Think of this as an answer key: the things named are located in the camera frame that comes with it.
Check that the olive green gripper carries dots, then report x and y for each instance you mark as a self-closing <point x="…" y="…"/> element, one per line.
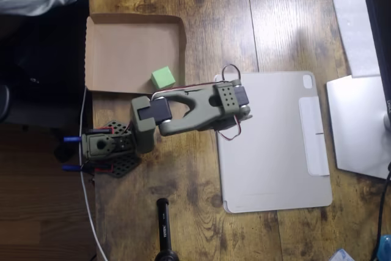
<point x="226" y="125"/>

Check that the green cube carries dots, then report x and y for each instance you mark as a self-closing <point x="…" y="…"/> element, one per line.
<point x="162" y="78"/>

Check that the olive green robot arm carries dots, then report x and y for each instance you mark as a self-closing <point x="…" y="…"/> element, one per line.
<point x="195" y="111"/>

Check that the brown cardboard tray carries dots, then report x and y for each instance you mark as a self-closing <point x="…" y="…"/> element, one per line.
<point x="122" y="53"/>

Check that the tablet in beige case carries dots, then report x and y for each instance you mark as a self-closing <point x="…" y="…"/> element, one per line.
<point x="275" y="151"/>

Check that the silver monitor stand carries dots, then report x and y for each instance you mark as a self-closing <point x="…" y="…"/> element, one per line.
<point x="357" y="126"/>

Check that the grey foam sheet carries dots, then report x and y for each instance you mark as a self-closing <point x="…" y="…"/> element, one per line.
<point x="351" y="19"/>

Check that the white and blue packet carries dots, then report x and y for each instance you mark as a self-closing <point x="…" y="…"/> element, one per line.
<point x="342" y="256"/>

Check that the black office chair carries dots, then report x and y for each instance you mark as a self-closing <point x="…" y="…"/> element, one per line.
<point x="52" y="65"/>

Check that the black monitor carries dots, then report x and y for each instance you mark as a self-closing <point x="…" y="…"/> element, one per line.
<point x="378" y="13"/>

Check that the teal round object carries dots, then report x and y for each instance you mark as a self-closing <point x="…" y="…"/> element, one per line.
<point x="385" y="247"/>

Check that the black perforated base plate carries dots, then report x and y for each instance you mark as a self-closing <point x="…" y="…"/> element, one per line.
<point x="123" y="166"/>

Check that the black camera stand pole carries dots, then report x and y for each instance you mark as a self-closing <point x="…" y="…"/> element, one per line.
<point x="165" y="230"/>

